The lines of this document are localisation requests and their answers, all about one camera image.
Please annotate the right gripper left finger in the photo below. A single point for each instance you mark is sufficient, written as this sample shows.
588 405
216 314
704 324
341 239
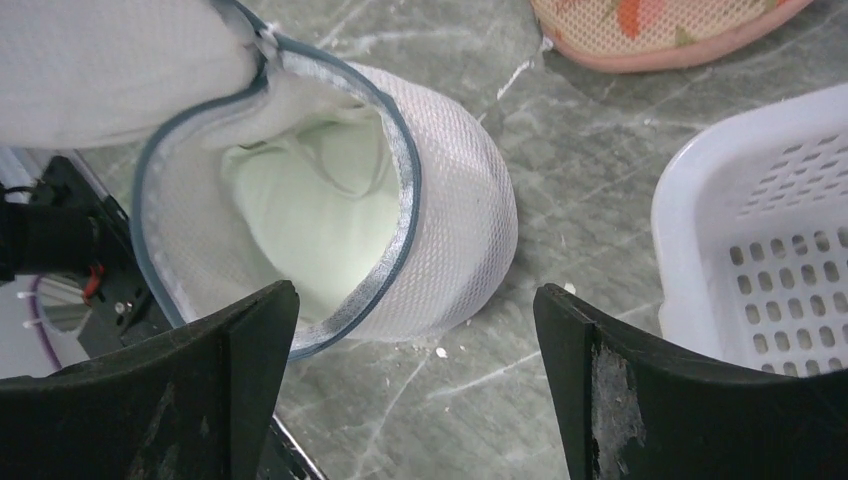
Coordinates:
192 403

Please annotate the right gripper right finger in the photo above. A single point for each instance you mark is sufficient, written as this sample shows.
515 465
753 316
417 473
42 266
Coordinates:
630 405

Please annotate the white mesh laundry bag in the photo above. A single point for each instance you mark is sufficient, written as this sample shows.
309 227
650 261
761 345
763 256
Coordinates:
193 79

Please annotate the floral pink laundry bag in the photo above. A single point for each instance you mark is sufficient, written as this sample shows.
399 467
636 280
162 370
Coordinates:
633 36

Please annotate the white plastic basket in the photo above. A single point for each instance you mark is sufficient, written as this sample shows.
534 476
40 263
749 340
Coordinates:
749 225

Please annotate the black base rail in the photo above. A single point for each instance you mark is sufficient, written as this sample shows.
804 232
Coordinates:
71 238

